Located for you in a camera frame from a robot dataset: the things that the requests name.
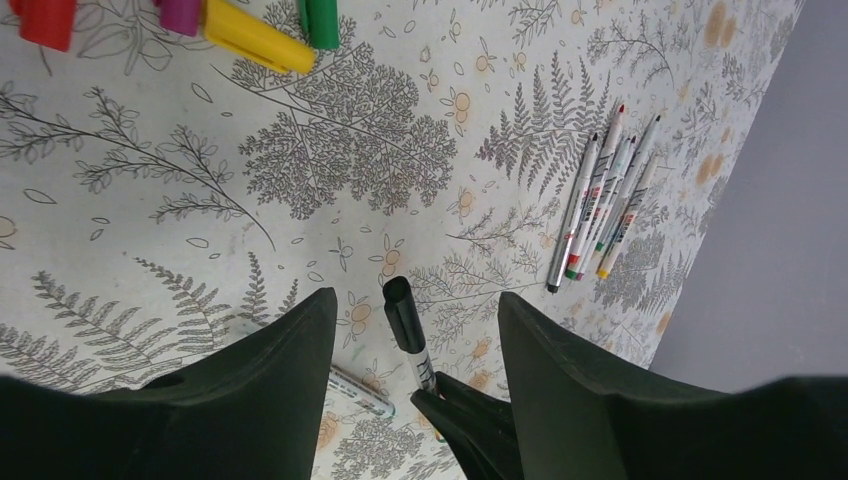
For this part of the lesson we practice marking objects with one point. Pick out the purple pen cap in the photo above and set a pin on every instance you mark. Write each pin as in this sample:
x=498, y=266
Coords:
x=179, y=16

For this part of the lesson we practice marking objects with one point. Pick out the red cap marker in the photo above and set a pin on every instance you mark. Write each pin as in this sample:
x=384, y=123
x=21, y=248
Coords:
x=596, y=186

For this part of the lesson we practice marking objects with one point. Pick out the red pen cap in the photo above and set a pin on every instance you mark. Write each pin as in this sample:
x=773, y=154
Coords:
x=47, y=23

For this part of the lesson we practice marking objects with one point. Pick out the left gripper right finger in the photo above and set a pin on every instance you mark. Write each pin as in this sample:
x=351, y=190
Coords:
x=581, y=412

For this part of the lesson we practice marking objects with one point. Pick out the clear cap marker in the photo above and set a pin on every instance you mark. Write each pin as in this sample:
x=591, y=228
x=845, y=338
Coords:
x=362, y=396

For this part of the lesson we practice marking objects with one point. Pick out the green cap marker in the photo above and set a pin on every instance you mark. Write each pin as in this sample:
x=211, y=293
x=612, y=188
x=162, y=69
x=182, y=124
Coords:
x=572, y=214
x=618, y=166

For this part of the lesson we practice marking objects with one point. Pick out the yellow cap marker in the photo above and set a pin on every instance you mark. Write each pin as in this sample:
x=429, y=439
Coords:
x=615, y=245

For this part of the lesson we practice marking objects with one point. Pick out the floral fern table mat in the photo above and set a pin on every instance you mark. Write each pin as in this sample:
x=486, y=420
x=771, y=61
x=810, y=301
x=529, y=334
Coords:
x=163, y=197

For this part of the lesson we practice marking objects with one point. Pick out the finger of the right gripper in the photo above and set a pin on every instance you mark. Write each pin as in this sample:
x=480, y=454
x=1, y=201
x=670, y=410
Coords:
x=478, y=428

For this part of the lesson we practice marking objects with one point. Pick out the black cap marker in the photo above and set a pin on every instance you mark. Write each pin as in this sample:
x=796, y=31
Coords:
x=404, y=321

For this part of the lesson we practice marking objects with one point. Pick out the yellow pen cap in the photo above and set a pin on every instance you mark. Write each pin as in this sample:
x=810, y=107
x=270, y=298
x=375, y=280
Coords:
x=229, y=27

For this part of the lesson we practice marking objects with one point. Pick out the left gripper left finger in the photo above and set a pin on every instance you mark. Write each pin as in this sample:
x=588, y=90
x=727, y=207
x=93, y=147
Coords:
x=252, y=410

